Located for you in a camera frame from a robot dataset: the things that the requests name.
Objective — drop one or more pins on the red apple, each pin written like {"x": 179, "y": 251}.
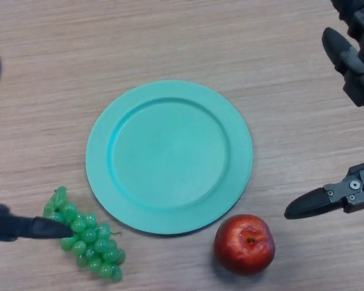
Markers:
{"x": 244, "y": 241}

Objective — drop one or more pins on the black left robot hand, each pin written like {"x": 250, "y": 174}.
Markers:
{"x": 15, "y": 227}

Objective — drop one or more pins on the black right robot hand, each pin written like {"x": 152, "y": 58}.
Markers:
{"x": 358, "y": 72}

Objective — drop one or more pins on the green grapes bunch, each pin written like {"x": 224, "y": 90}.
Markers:
{"x": 92, "y": 245}

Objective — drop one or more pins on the green round plate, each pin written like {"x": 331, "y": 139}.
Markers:
{"x": 169, "y": 157}

